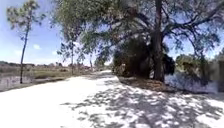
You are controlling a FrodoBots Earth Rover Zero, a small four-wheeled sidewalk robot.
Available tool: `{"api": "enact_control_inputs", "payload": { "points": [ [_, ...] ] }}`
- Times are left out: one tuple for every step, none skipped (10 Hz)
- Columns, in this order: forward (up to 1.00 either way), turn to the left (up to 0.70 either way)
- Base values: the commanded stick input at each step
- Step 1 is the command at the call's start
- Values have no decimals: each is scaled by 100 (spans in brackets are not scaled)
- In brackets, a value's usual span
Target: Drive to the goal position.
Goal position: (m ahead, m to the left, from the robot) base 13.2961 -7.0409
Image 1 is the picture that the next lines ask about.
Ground green bushes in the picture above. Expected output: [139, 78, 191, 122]
[174, 53, 224, 93]

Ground dark bush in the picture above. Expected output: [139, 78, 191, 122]
[112, 38, 176, 80]

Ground large spreading tree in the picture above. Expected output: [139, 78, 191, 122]
[53, 0, 224, 84]

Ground pale concrete path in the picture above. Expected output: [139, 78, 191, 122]
[0, 69, 224, 128]

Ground grass strip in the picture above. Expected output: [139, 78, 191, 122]
[0, 67, 98, 93]

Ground bare dirt ground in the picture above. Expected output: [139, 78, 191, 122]
[117, 75, 182, 94]

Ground slim tall tree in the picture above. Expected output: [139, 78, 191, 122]
[5, 0, 48, 85]

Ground thin tree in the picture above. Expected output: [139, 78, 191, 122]
[56, 19, 88, 76]

